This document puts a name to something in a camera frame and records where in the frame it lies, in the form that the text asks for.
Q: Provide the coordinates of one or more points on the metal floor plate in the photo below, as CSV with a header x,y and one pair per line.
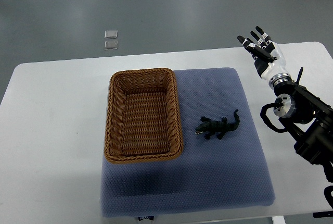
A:
x,y
111,44
111,34

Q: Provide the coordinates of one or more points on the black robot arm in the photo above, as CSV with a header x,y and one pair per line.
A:
x,y
305,117

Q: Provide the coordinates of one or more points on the upper metal floor plate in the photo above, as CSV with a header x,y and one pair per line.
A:
x,y
111,34

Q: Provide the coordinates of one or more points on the brown wicker basket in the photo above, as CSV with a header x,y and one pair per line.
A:
x,y
143,122

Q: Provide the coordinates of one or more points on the black table control panel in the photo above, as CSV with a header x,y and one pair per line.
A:
x,y
324,214

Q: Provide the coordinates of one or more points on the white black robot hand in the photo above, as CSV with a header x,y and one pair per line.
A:
x,y
268,58

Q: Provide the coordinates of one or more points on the dark green toy crocodile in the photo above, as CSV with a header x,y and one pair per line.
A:
x,y
211,127

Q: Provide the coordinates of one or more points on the lower metal floor plate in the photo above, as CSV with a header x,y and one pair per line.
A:
x,y
111,44

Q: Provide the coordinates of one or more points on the blue-grey fabric mat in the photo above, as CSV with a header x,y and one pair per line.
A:
x,y
209,174

